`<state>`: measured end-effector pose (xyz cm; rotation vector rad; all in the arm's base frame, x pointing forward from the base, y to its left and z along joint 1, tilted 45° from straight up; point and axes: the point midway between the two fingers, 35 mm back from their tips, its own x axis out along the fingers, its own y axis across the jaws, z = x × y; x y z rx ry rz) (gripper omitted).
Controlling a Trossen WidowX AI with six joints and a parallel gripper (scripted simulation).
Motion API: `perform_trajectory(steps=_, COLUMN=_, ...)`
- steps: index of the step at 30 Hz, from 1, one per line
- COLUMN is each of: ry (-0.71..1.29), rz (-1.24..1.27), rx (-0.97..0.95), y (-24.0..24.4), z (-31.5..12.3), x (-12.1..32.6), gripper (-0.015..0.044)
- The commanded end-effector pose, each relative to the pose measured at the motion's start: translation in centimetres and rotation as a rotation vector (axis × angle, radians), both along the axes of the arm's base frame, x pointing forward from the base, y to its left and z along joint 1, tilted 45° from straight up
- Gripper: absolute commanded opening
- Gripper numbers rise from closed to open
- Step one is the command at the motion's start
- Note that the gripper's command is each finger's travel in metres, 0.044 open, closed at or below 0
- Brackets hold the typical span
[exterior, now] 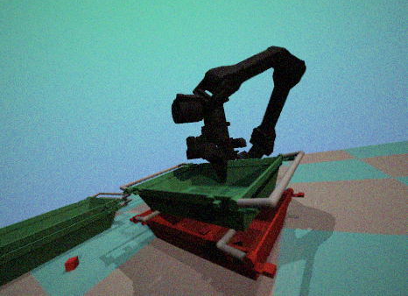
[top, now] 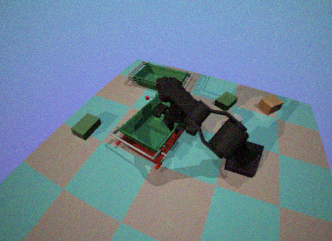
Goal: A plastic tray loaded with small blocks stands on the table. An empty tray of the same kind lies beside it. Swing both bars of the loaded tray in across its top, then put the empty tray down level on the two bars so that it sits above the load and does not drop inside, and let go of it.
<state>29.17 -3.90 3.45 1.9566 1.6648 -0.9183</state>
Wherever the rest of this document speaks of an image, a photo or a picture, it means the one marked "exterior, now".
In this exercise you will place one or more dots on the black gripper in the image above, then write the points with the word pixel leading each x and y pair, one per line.
pixel 220 147

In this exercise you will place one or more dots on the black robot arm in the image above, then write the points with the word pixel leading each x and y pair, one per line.
pixel 222 82

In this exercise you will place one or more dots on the red plastic tray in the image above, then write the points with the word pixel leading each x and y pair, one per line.
pixel 258 239

